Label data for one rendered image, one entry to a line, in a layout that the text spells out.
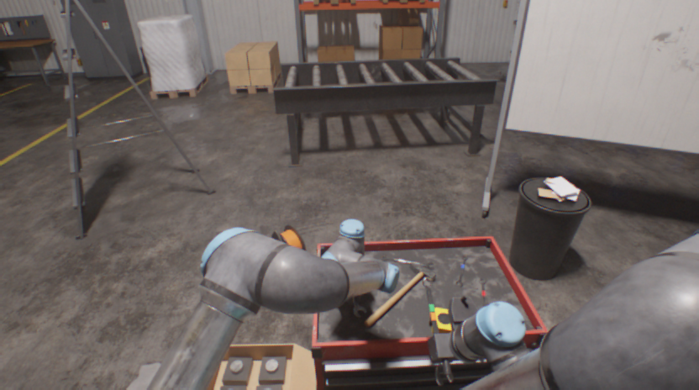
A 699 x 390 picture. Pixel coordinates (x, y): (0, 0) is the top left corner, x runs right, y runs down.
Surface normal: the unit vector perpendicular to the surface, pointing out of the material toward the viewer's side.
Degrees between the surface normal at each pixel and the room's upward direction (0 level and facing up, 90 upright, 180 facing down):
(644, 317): 44
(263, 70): 90
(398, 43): 90
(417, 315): 0
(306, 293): 69
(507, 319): 25
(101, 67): 90
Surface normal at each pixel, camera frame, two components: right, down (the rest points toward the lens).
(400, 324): -0.02, -0.88
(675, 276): -0.48, -0.82
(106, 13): 0.03, 0.48
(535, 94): -0.38, 0.46
